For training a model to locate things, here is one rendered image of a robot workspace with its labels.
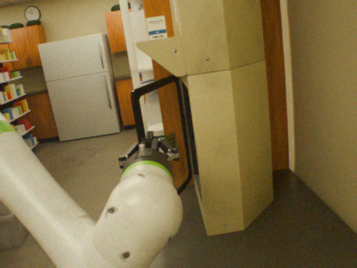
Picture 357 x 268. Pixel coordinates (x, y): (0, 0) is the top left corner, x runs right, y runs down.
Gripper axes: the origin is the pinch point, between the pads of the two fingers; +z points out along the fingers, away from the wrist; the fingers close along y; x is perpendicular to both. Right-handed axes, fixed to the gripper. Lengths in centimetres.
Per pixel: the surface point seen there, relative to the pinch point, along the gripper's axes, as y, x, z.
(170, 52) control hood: -7.8, -20.0, 4.9
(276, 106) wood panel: -47, 6, 42
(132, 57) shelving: 11, -16, 121
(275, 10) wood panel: -49, -29, 42
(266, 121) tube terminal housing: -34.5, 4.4, 17.4
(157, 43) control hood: -5.0, -22.7, 4.9
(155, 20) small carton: -5.3, -28.8, 14.0
